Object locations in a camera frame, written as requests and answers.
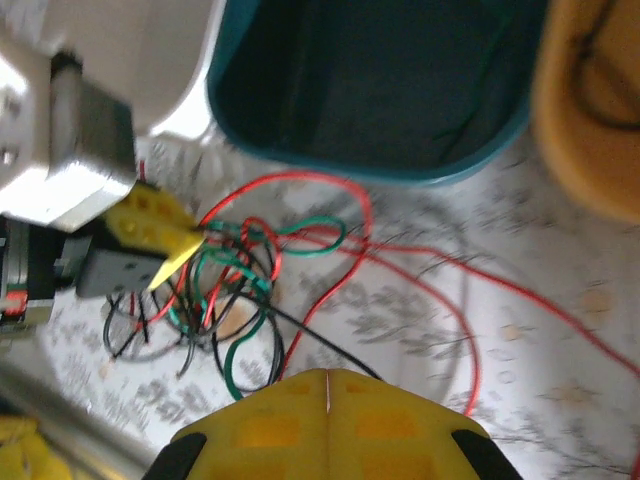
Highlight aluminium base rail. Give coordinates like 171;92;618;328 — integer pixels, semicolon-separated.
0;364;156;480

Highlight teal plastic tray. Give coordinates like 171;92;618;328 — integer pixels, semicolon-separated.
205;0;549;187

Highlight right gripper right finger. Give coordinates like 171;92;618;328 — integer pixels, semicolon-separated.
327;368;524;480

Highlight white plastic tray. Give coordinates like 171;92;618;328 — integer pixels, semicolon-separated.
0;0;229;149

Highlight floral tablecloth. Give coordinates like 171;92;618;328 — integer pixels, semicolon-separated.
39;124;640;480

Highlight yellow banana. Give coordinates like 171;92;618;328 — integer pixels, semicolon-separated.
0;417;71;480

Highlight coloured cables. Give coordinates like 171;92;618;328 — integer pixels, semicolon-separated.
102;239;381;396

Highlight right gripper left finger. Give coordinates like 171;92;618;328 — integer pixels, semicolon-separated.
142;368;329;480

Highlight red cable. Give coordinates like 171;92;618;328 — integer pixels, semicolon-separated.
239;214;640;480
134;159;374;376

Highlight orange plastic tray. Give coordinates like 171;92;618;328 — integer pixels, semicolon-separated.
532;0;640;224

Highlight green cable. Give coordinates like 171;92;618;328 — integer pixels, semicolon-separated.
169;214;347;401

